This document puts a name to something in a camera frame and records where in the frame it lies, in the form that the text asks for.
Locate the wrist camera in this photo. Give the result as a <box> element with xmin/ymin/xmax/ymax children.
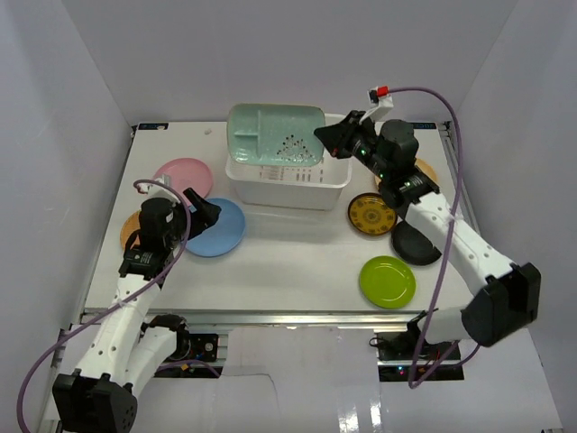
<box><xmin>133</xmin><ymin>175</ymin><xmax>171</xmax><ymax>195</ymax></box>
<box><xmin>360</xmin><ymin>86</ymin><xmax>394</xmax><ymax>123</ymax></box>

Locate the teal rectangular divided plate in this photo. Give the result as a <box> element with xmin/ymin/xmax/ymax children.
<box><xmin>226</xmin><ymin>103</ymin><xmax>325</xmax><ymax>167</ymax></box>

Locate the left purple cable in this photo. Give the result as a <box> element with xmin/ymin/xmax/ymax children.
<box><xmin>16</xmin><ymin>179</ymin><xmax>222</xmax><ymax>433</ymax></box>

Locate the black round plate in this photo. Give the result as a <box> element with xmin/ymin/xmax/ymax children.
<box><xmin>391</xmin><ymin>221</ymin><xmax>442</xmax><ymax>266</ymax></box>

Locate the purple cable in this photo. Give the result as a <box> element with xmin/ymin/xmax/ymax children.
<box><xmin>389</xmin><ymin>85</ymin><xmax>483</xmax><ymax>389</ymax></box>
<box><xmin>16</xmin><ymin>179</ymin><xmax>222</xmax><ymax>433</ymax></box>

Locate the brown gold patterned plate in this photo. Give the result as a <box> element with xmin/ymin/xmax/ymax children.
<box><xmin>347</xmin><ymin>192</ymin><xmax>398</xmax><ymax>237</ymax></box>

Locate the pink round plate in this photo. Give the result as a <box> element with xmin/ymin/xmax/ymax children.
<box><xmin>153</xmin><ymin>158</ymin><xmax>214</xmax><ymax>198</ymax></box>

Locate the blue round plate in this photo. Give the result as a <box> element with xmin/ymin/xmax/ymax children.
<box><xmin>186</xmin><ymin>198</ymin><xmax>246</xmax><ymax>258</ymax></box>

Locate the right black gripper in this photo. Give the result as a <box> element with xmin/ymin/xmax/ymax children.
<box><xmin>316</xmin><ymin>112</ymin><xmax>391</xmax><ymax>181</ymax></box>

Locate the orange woven round plate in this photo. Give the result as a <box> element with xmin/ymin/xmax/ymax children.
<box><xmin>120</xmin><ymin>211</ymin><xmax>141</xmax><ymax>252</ymax></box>

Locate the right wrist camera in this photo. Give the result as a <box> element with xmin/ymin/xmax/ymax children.
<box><xmin>360</xmin><ymin>86</ymin><xmax>394</xmax><ymax>123</ymax></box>

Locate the white plastic bin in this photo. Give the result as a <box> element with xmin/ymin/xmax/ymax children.
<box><xmin>224</xmin><ymin>113</ymin><xmax>353</xmax><ymax>212</ymax></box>

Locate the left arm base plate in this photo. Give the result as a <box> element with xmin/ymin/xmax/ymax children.
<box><xmin>141</xmin><ymin>314</ymin><xmax>222</xmax><ymax>378</ymax></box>

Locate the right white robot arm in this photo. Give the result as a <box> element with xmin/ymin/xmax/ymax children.
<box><xmin>314</xmin><ymin>111</ymin><xmax>542</xmax><ymax>360</ymax></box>

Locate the blue corner label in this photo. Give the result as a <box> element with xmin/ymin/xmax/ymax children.
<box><xmin>137</xmin><ymin>123</ymin><xmax>169</xmax><ymax>131</ymax></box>
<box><xmin>413</xmin><ymin>122</ymin><xmax>437</xmax><ymax>130</ymax></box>

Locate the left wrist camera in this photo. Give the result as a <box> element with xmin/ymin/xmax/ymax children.
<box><xmin>133</xmin><ymin>175</ymin><xmax>171</xmax><ymax>195</ymax></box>

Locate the right blue corner label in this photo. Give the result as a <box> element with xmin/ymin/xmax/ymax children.
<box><xmin>413</xmin><ymin>122</ymin><xmax>437</xmax><ymax>130</ymax></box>

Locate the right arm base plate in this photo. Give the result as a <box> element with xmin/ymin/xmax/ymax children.
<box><xmin>368</xmin><ymin>321</ymin><xmax>465</xmax><ymax>382</ymax></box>

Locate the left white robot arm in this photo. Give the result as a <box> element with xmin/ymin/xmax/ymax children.
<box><xmin>52</xmin><ymin>180</ymin><xmax>221</xmax><ymax>432</ymax></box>

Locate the lime green round plate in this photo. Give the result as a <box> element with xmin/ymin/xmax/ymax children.
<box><xmin>358</xmin><ymin>255</ymin><xmax>417</xmax><ymax>309</ymax></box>

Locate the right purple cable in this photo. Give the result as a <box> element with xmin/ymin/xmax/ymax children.
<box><xmin>389</xmin><ymin>85</ymin><xmax>483</xmax><ymax>389</ymax></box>

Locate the left blue corner label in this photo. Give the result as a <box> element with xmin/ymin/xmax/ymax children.
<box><xmin>137</xmin><ymin>123</ymin><xmax>169</xmax><ymax>131</ymax></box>

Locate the tan yellow round plate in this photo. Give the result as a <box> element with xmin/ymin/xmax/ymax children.
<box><xmin>366</xmin><ymin>158</ymin><xmax>438</xmax><ymax>189</ymax></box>

